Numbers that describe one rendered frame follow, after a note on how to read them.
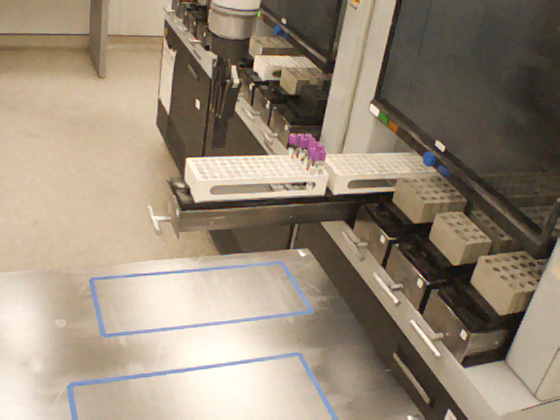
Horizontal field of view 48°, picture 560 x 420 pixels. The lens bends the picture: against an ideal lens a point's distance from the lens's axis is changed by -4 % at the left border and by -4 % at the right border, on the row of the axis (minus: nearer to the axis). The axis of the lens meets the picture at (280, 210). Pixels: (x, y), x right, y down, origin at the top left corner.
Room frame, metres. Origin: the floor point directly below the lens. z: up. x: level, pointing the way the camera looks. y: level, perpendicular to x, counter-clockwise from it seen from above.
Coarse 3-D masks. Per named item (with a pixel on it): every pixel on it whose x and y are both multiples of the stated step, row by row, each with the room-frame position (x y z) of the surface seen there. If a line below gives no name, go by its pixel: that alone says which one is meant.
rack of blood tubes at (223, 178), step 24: (192, 168) 1.19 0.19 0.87; (216, 168) 1.22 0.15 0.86; (240, 168) 1.24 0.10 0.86; (264, 168) 1.25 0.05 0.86; (288, 168) 1.27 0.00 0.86; (192, 192) 1.17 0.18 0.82; (216, 192) 1.21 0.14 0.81; (240, 192) 1.23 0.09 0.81; (264, 192) 1.25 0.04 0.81; (288, 192) 1.23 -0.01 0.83; (312, 192) 1.26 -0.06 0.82
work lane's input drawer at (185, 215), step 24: (168, 192) 1.20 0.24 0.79; (384, 192) 1.34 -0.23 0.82; (168, 216) 1.17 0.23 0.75; (192, 216) 1.12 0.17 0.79; (216, 216) 1.15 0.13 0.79; (240, 216) 1.17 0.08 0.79; (264, 216) 1.19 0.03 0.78; (288, 216) 1.22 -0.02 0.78; (312, 216) 1.24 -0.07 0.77; (336, 216) 1.27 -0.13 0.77
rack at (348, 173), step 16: (336, 160) 1.36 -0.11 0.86; (352, 160) 1.39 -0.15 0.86; (368, 160) 1.40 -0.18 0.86; (384, 160) 1.41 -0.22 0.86; (400, 160) 1.43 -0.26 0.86; (416, 160) 1.44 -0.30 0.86; (336, 176) 1.29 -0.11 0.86; (352, 176) 1.30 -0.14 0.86; (368, 176) 1.32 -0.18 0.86; (384, 176) 1.34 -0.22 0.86; (400, 176) 1.36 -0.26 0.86; (416, 176) 1.38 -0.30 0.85; (336, 192) 1.29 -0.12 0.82; (352, 192) 1.30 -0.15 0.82
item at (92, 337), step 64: (256, 256) 0.98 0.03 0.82; (0, 320) 0.69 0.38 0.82; (64, 320) 0.72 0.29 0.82; (128, 320) 0.75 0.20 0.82; (192, 320) 0.78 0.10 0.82; (256, 320) 0.81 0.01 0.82; (320, 320) 0.84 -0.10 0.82; (0, 384) 0.57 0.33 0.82; (64, 384) 0.60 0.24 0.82; (128, 384) 0.62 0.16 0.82; (192, 384) 0.64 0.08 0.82; (256, 384) 0.67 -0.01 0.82; (320, 384) 0.69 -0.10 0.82; (384, 384) 0.71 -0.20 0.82
